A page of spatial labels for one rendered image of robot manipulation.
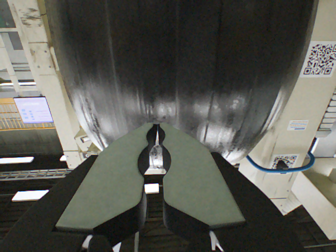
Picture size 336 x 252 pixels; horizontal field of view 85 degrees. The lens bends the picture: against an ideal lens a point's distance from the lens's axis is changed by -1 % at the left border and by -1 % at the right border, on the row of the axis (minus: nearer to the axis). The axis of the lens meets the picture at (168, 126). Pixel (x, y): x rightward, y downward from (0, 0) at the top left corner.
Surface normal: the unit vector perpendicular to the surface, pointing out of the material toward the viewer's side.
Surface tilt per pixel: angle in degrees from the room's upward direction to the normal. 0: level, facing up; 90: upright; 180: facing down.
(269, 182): 90
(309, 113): 90
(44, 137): 90
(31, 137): 90
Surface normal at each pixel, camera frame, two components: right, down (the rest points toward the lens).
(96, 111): -0.24, 0.61
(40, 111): 0.08, 0.48
